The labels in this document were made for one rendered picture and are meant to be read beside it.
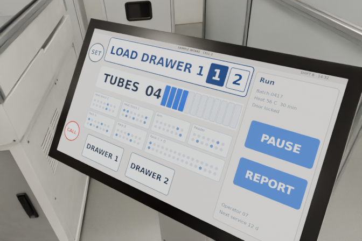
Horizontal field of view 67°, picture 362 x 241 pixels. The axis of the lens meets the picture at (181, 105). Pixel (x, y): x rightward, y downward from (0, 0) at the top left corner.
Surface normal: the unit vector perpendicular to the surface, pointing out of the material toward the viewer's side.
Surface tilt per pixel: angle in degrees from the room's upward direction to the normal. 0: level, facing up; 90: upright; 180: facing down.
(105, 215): 0
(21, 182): 90
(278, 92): 50
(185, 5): 90
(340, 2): 90
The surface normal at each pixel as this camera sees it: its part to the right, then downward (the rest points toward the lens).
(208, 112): -0.39, -0.13
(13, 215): 0.14, 0.57
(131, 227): -0.03, -0.82
